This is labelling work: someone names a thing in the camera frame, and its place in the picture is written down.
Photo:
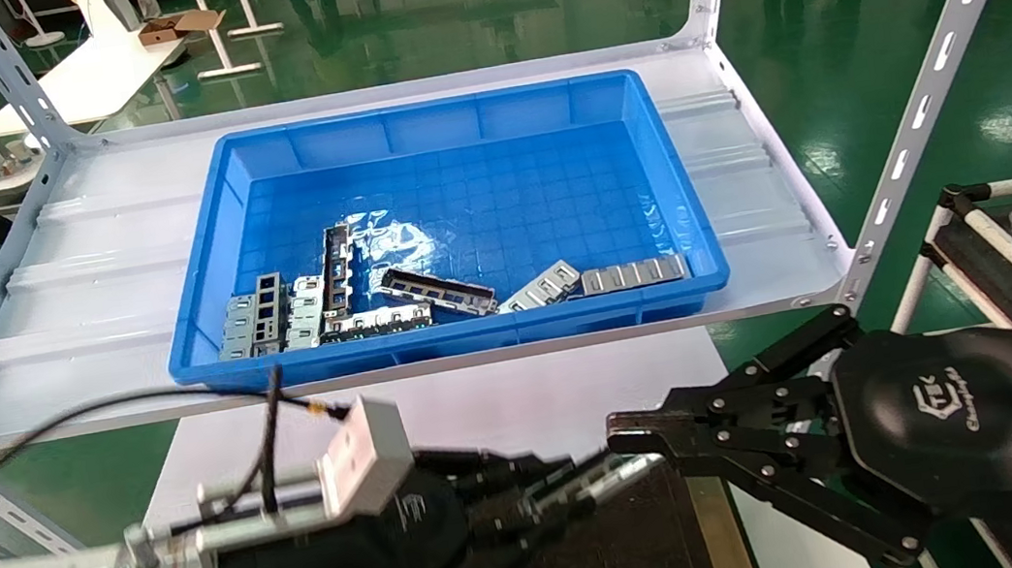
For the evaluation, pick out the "white round stand base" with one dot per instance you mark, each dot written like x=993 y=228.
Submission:
x=43 y=38

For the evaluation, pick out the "small white cup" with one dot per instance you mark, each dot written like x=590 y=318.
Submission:
x=19 y=154

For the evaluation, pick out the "white metal shelf rack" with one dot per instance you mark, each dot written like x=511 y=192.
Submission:
x=119 y=237

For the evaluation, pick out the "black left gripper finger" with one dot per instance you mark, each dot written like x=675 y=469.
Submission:
x=510 y=538
x=503 y=480

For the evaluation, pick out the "black container brass edges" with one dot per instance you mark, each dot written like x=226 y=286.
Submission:
x=640 y=560

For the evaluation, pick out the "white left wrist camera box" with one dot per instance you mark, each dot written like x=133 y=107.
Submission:
x=367 y=454

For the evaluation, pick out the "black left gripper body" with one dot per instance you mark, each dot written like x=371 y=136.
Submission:
x=357 y=563

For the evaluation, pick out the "silver stamped cage part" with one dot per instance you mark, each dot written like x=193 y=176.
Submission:
x=306 y=312

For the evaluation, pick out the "long open metal cage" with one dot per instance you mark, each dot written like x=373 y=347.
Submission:
x=336 y=272

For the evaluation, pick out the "clear plastic film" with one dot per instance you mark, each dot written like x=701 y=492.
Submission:
x=398 y=240

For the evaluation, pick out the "long metal connector cage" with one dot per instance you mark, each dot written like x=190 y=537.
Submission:
x=619 y=475

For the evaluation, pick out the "short silver cage part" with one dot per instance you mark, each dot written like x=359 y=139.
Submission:
x=544 y=287

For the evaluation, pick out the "flat grey ribbed cage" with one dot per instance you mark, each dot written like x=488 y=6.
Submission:
x=634 y=274

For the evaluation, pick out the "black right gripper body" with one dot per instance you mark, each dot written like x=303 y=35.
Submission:
x=954 y=416

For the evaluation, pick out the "open cardboard box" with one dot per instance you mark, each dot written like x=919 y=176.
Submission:
x=162 y=31

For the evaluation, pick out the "blue plastic bin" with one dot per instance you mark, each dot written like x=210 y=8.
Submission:
x=473 y=181

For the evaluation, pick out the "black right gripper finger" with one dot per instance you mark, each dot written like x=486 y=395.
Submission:
x=728 y=411
x=838 y=504

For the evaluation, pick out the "grey cage part blue windows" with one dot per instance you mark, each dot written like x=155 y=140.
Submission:
x=236 y=329
x=271 y=307

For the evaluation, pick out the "dark long metal cage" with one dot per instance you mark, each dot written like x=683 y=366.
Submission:
x=439 y=291

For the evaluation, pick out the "large white table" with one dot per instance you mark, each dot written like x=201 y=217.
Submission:
x=98 y=79

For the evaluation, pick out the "silver cage part with tabs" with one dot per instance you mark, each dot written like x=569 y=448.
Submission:
x=379 y=321

